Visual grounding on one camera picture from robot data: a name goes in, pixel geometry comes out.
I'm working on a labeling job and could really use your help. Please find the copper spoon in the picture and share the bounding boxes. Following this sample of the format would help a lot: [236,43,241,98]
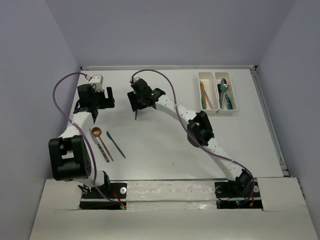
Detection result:
[91,127,114,161]

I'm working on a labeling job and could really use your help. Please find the steel knife dark handle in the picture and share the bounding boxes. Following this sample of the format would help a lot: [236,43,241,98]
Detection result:
[89,128,110,163]

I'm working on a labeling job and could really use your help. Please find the steel knife green handle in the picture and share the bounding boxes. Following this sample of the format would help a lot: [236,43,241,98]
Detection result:
[200,85,207,110]

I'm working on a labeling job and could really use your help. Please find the orange plastic knife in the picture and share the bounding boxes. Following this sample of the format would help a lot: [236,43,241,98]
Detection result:
[199,81,207,110]

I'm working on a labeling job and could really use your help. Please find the teal plastic spoon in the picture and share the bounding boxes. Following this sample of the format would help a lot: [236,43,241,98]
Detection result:
[217,84,233,110]

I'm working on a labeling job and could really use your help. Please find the steel spoon green handle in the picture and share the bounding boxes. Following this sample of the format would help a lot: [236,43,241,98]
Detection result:
[219,78,228,108]

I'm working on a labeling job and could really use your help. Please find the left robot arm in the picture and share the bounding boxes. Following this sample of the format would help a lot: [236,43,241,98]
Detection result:
[48,83,115,198]

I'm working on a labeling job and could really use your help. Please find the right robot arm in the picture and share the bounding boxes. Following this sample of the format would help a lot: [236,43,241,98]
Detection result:
[127,78,254,199]

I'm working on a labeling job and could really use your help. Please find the blue plastic knife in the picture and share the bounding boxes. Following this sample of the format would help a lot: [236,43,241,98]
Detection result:
[106,131,126,159]

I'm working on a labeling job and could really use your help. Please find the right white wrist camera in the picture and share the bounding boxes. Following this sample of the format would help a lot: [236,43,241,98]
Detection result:
[129,77,140,84]

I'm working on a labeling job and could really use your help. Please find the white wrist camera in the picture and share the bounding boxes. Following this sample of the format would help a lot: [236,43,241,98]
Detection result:
[129,77,140,84]
[88,74,104,92]

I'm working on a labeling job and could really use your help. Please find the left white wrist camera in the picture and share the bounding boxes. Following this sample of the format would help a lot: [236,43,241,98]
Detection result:
[88,74,104,92]

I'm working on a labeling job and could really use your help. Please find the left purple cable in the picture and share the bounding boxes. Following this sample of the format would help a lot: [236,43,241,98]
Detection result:
[52,72,125,207]

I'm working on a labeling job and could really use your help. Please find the purple cable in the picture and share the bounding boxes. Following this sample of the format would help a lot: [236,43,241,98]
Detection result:
[52,72,125,207]
[129,69,256,203]

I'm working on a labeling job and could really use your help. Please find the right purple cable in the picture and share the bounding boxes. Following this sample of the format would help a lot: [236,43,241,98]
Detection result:
[129,69,256,203]

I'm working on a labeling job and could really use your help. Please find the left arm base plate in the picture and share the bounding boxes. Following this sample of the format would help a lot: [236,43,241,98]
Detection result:
[78,181,128,210]

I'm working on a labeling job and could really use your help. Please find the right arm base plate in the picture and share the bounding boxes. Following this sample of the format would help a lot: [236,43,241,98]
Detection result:
[214,180,263,210]

